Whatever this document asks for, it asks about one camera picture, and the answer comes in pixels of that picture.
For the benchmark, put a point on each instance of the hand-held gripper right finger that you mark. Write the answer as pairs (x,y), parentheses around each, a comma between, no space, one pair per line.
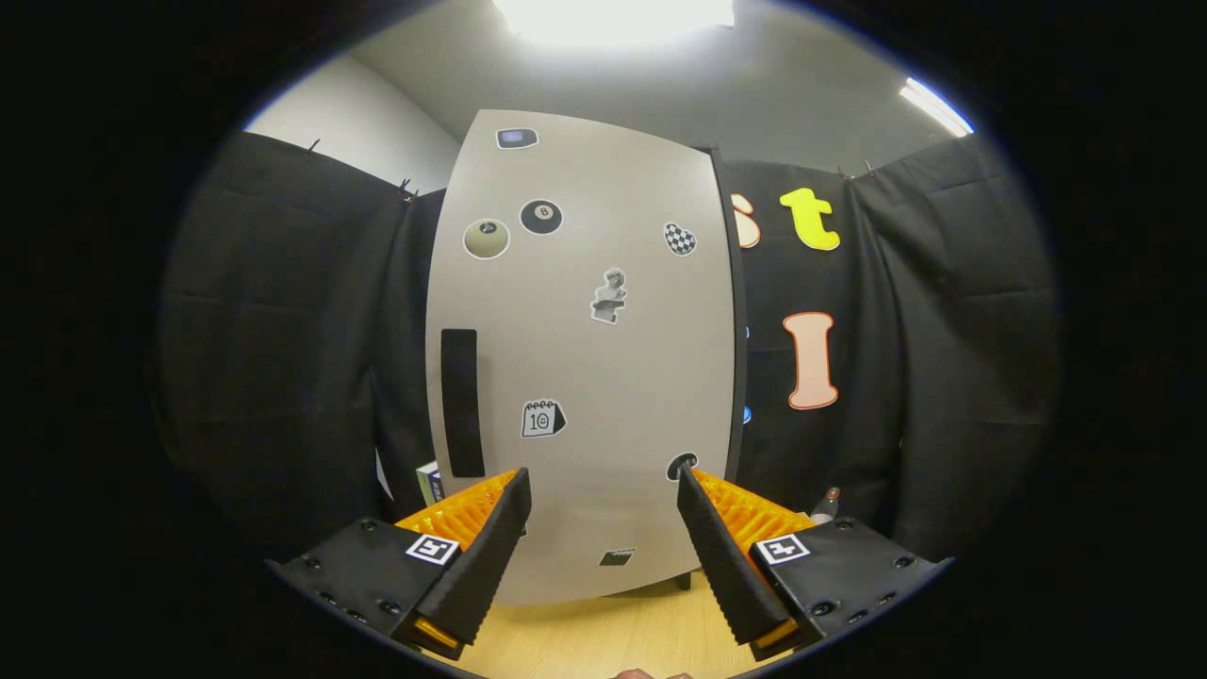
(724,575)

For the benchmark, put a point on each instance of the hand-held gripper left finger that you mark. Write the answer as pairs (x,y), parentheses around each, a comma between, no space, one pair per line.
(481,566)

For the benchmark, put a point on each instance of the light grey shoe cabinet door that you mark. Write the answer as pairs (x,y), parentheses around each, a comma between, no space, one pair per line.
(603,377)

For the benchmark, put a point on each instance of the dark grey shoe cabinet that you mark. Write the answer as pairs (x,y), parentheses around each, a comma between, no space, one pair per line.
(738,330)

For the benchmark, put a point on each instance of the dark blue spine book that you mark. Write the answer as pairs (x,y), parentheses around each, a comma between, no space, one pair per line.
(437,486)

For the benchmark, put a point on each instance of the green spine book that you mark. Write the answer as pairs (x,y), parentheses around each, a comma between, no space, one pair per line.
(422,481)

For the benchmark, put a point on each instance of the clear bottle with red cap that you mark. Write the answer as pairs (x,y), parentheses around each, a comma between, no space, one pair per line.
(825,509)

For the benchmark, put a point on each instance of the black backdrop cloth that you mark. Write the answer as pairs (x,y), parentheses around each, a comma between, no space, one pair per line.
(943,377)

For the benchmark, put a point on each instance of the narrow ceiling light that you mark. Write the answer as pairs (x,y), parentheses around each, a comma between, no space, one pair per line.
(934,106)

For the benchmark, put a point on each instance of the large ceiling light panel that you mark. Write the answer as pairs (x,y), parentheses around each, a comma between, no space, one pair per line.
(613,19)

